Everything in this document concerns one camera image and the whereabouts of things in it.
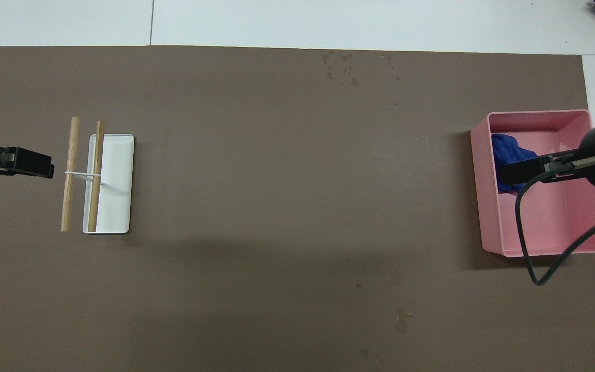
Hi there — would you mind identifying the brown table mat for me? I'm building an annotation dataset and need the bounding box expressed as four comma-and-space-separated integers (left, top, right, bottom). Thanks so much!
0, 45, 595, 372

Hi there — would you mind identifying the pink plastic bin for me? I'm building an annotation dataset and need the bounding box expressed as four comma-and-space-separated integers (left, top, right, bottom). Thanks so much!
470, 109, 595, 258

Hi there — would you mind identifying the blue towel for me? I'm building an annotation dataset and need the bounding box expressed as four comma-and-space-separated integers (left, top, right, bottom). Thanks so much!
491, 133, 538, 195

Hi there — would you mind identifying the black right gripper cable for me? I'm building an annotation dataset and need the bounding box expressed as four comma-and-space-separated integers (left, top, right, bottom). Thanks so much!
514, 168, 595, 286

